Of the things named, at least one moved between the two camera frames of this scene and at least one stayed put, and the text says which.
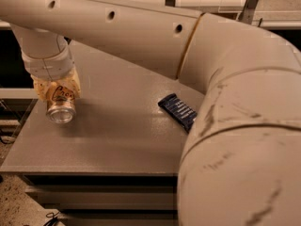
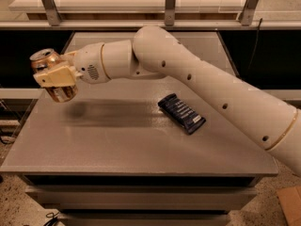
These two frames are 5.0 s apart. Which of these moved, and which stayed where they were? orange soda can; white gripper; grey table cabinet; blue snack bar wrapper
Moved: orange soda can; white gripper
Stayed: blue snack bar wrapper; grey table cabinet
